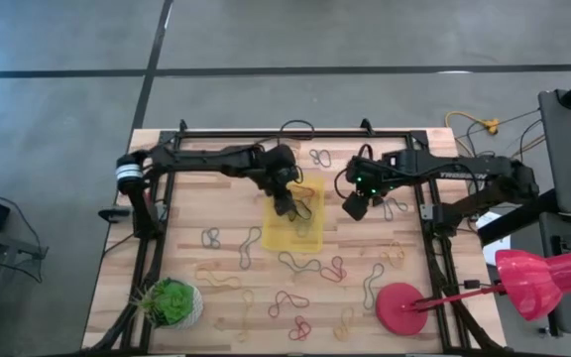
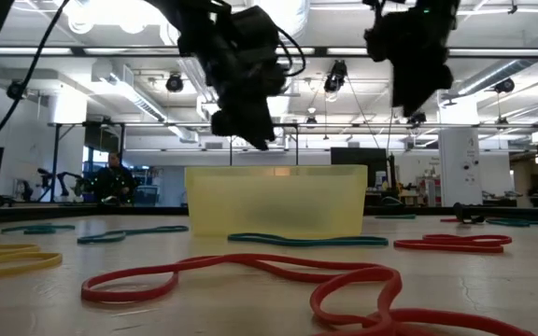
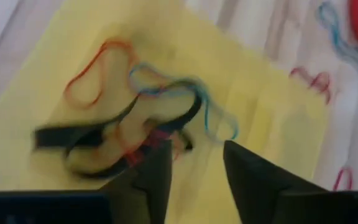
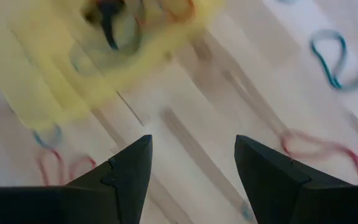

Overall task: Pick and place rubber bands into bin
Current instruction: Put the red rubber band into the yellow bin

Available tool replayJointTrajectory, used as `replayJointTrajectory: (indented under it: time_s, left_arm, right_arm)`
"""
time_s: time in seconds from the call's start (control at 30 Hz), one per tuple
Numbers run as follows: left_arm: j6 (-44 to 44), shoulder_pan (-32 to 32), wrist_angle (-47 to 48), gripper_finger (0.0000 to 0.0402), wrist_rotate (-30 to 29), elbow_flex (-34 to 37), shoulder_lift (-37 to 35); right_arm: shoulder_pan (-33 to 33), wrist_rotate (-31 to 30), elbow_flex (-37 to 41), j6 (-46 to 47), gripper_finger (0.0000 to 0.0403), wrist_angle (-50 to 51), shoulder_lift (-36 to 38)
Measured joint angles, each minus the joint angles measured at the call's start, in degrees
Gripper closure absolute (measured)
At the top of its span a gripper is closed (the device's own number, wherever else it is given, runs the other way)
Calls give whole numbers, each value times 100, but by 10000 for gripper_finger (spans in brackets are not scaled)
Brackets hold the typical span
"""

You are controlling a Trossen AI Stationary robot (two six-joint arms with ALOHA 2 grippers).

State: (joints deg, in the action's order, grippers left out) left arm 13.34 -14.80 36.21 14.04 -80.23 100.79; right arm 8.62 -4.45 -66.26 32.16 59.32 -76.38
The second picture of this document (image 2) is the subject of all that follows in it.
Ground wide black rubber band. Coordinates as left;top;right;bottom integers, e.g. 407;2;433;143
452;202;486;225

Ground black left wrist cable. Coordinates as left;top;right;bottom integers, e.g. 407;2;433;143
275;25;307;78

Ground black hanging spotlight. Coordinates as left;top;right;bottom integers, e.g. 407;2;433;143
164;72;185;93
495;77;517;94
6;78;28;102
323;60;348;93

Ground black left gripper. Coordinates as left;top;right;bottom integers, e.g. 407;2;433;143
177;27;289;151

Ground yellow translucent plastic bin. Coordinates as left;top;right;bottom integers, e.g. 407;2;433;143
184;164;369;239

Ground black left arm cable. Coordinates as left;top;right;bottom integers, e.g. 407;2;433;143
0;0;71;151

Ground black background robot on stand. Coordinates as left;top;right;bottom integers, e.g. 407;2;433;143
16;167;86;203

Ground looped red rubber band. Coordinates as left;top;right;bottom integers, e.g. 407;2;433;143
309;265;534;336

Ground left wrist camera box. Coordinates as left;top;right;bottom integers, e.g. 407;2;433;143
232;5;279;48

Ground silver round ceiling duct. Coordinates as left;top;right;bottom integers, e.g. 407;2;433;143
273;0;311;94

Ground blue chair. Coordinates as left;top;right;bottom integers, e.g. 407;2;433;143
132;185;161;206

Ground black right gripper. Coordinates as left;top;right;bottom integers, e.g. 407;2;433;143
364;8;457;118

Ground small black metal frame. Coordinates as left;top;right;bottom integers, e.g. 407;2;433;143
229;122;300;167

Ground white pillar with devices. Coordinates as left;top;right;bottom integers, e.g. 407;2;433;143
438;128;484;207

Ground black table edge rail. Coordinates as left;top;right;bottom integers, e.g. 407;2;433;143
0;203;538;226

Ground person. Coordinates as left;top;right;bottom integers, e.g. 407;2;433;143
92;151;137;205

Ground tall black metal frame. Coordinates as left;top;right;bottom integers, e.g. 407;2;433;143
47;121;127;204

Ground yellow rubber band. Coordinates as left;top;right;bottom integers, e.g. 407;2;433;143
0;252;64;282
0;244;42;260

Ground overhead LED light bar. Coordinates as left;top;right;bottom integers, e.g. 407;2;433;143
0;45;538;60

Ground plain white pillar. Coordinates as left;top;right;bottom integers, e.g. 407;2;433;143
47;95;88;202

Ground long red rubber band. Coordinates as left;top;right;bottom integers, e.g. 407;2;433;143
80;253;387;304

